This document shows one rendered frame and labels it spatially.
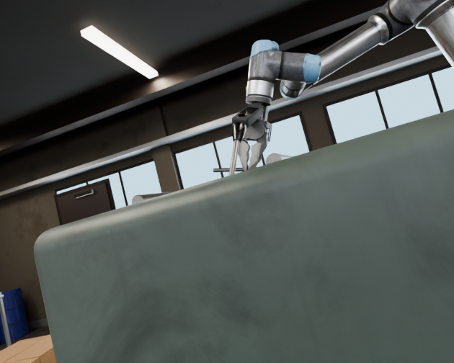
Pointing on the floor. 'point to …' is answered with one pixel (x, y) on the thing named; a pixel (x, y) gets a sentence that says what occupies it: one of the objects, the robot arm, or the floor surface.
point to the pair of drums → (17, 313)
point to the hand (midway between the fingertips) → (247, 169)
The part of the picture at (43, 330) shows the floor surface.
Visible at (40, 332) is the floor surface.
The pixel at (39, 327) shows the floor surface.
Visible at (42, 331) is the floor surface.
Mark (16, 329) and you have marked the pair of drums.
